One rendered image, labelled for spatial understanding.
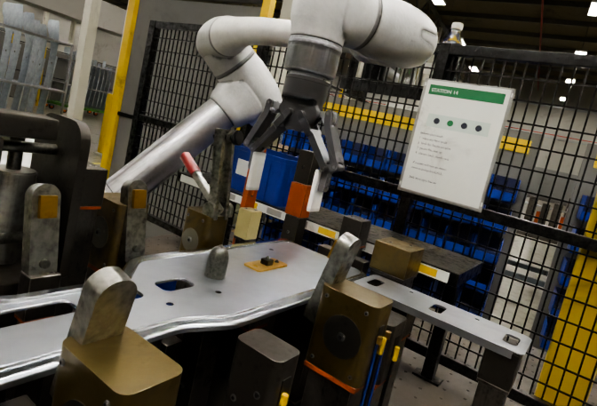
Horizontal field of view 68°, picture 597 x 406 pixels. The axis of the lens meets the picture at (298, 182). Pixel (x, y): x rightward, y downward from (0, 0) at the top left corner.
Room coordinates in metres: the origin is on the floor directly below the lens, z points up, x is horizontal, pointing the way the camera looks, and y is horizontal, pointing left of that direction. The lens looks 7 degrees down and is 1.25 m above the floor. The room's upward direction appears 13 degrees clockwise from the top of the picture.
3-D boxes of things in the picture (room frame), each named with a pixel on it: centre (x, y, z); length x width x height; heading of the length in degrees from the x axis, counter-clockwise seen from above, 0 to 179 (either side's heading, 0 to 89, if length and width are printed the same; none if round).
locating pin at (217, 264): (0.66, 0.09, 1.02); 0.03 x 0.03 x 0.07
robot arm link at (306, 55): (0.76, 0.02, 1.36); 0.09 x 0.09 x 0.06
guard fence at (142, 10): (3.18, 0.97, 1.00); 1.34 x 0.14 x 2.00; 63
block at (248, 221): (0.90, 0.08, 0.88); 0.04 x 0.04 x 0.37; 56
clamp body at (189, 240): (0.86, 0.17, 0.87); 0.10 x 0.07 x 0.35; 56
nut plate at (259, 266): (0.76, 0.02, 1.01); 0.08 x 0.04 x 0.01; 146
